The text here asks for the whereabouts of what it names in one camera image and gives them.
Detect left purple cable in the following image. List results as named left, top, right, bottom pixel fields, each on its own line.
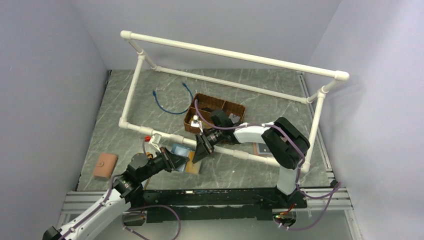
left=56, top=139, right=150, bottom=240

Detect blue card holder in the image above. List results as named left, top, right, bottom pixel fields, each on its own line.
left=171, top=143, right=194, bottom=173

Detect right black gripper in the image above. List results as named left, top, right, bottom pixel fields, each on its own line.
left=192, top=127, right=224, bottom=164

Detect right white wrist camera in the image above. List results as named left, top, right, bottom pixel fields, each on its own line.
left=190, top=115, right=203, bottom=133

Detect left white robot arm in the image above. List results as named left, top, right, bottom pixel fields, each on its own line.
left=42, top=147, right=189, bottom=240

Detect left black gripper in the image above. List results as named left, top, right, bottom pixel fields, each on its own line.
left=139, top=146, right=189, bottom=182

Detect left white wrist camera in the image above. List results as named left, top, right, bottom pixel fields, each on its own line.
left=144, top=133, right=162, bottom=152

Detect black credit card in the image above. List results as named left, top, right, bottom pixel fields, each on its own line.
left=200, top=106, right=216, bottom=113

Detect blue ethernet cable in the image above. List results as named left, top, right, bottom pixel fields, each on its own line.
left=152, top=81, right=194, bottom=116

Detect gold cards in basket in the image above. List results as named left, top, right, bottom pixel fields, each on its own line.
left=202, top=121, right=213, bottom=129

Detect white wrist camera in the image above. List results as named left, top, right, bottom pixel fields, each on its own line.
left=190, top=115, right=203, bottom=133
left=144, top=133, right=162, bottom=152

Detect brown wicker divided basket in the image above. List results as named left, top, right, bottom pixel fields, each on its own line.
left=183, top=93, right=246, bottom=138

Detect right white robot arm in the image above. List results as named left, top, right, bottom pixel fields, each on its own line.
left=192, top=109, right=311, bottom=208

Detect grey cards in basket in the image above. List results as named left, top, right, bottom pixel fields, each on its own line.
left=228, top=113, right=241, bottom=124

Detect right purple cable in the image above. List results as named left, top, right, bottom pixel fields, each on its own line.
left=194, top=98, right=342, bottom=232

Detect purple cable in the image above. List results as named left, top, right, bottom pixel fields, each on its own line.
left=56, top=139, right=150, bottom=240
left=194, top=98, right=342, bottom=232

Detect white PVC pipe frame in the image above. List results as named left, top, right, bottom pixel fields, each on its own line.
left=118, top=30, right=350, bottom=174

